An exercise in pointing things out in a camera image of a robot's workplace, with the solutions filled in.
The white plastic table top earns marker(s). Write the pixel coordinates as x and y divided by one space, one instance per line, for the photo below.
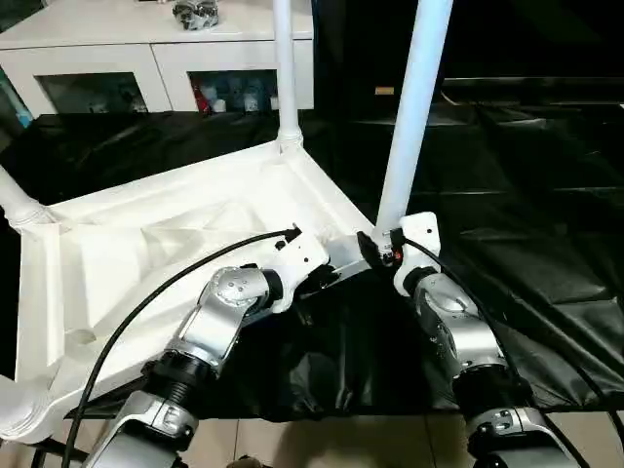
170 205

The black work mat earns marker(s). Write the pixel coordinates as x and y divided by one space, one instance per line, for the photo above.
512 195

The small beige label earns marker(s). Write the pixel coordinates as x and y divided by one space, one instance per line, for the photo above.
384 90

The dark brown round object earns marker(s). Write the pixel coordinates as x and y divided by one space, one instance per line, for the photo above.
248 462

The red toy figure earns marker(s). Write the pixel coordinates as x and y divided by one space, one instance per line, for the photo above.
201 100

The black low shelf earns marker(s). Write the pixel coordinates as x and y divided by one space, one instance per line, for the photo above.
536 85

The white cabinet with glass doors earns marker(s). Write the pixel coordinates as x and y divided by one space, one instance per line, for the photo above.
146 53

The clear bag of dark parts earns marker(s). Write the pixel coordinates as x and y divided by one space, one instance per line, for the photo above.
195 13

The black metal folding stand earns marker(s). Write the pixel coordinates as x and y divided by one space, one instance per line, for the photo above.
56 446

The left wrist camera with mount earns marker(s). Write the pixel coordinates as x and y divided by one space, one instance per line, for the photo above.
302 258

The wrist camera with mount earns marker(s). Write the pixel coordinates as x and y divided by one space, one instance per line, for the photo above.
302 258
421 229

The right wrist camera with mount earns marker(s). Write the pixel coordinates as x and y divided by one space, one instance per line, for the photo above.
421 229

